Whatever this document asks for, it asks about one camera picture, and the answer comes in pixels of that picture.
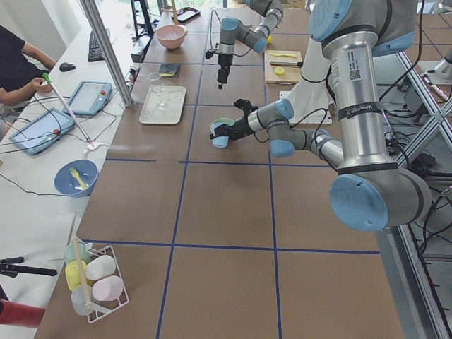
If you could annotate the green cup in rack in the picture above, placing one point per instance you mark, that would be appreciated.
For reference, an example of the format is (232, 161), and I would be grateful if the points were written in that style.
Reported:
(70, 252)

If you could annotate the lemon half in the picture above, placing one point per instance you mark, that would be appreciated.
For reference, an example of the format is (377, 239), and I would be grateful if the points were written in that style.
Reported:
(279, 71)

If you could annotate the white cup in rack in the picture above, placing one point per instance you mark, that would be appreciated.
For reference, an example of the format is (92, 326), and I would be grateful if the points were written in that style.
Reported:
(101, 267)

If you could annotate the person forearm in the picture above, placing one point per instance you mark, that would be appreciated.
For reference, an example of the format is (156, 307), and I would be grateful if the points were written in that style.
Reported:
(14, 97)

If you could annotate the light blue plastic cup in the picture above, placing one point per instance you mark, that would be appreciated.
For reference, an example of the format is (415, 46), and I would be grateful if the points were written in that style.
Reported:
(220, 144)

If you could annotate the clear cup in rack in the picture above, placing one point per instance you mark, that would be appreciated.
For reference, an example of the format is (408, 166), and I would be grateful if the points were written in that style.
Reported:
(78, 302)

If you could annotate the clear drinking glass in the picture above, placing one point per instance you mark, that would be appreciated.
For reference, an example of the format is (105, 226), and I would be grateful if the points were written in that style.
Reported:
(155, 83)

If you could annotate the red fire extinguisher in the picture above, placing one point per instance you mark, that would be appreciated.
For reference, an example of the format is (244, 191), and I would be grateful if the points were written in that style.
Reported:
(22, 315)

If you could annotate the teach pendant near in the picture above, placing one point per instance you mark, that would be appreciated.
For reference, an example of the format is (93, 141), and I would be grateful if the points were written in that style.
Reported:
(42, 132)

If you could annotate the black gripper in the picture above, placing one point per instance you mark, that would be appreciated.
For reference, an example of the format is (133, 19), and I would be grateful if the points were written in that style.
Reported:
(224, 60)
(237, 127)

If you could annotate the yellow cup in rack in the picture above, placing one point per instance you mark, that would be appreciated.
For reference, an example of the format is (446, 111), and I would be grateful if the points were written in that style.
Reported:
(72, 275)

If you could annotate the aluminium frame post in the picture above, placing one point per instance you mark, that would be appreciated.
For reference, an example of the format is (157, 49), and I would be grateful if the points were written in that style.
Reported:
(95, 21)

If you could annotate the cream bear tray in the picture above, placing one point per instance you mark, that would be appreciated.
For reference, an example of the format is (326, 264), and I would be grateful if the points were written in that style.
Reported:
(163, 107)

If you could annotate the yellow plastic fork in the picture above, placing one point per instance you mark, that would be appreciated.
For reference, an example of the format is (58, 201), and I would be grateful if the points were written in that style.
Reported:
(77, 177)

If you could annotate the pink stick with green tip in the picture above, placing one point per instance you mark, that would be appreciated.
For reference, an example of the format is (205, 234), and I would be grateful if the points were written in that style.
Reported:
(68, 109)

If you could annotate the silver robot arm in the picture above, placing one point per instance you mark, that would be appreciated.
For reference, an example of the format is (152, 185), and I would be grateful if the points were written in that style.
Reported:
(256, 39)
(371, 191)

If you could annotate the white wire cup rack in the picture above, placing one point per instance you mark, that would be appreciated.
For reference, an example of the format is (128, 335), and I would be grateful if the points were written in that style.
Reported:
(105, 308)

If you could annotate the person right hand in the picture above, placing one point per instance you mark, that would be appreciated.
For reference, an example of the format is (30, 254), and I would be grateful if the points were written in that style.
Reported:
(40, 85)

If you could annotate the black keyboard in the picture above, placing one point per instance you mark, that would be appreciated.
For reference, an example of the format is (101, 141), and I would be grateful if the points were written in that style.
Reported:
(94, 49)

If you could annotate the pink cup in rack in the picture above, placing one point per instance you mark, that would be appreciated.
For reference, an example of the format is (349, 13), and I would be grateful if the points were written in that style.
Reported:
(108, 289)

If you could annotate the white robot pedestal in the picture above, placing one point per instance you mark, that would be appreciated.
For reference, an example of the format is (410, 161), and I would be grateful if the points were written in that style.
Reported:
(309, 98)

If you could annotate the teach pendant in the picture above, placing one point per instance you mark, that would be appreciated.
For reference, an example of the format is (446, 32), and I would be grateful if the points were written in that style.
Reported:
(89, 97)
(42, 132)

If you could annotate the blue bowl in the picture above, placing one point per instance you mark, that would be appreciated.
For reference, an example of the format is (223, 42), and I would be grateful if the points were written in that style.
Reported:
(68, 186)

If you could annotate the wooden cutting board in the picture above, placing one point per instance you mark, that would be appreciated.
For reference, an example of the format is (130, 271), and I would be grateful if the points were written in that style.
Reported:
(292, 74)

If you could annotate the black computer mouse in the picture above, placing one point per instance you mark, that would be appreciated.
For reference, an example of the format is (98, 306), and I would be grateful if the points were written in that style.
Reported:
(66, 66)

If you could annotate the black camera tripod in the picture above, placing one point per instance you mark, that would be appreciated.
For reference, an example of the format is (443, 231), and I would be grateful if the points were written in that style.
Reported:
(11, 267)

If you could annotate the teach pendant far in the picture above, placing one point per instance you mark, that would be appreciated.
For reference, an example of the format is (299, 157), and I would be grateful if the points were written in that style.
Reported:
(89, 97)

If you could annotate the mint green bowl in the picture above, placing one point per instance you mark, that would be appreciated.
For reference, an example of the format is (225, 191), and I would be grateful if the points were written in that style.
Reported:
(216, 123)

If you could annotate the pink bowl with ice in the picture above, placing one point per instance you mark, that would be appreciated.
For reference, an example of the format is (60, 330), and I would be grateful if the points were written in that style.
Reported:
(171, 36)

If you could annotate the yellow plastic knife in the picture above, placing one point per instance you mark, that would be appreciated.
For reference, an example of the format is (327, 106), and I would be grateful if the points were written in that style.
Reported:
(283, 54)

